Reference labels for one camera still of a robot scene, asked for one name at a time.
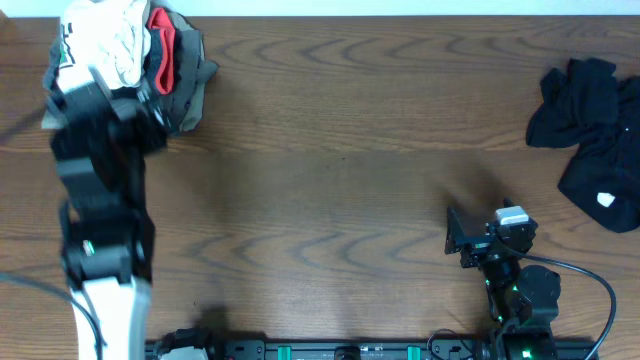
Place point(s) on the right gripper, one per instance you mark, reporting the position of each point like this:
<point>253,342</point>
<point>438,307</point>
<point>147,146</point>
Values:
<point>458,241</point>

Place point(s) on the white t-shirt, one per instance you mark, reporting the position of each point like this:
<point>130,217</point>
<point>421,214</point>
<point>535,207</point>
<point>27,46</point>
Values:
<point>109,36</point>

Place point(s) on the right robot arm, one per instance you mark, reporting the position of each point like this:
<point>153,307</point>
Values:
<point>522,300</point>

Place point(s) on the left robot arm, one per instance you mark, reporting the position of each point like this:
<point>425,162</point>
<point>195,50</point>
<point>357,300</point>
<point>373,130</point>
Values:
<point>108,235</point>

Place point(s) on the crumpled black garment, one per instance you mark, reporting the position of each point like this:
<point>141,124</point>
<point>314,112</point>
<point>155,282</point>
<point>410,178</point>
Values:
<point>586,106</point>

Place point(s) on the folded grey garment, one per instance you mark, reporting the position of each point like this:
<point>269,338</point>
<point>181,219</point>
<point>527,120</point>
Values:
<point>190,80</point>

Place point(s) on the folded black garment red band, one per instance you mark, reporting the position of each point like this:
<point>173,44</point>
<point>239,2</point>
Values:
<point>158,66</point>

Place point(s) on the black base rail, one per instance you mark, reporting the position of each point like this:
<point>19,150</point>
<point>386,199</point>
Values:
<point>199,343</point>

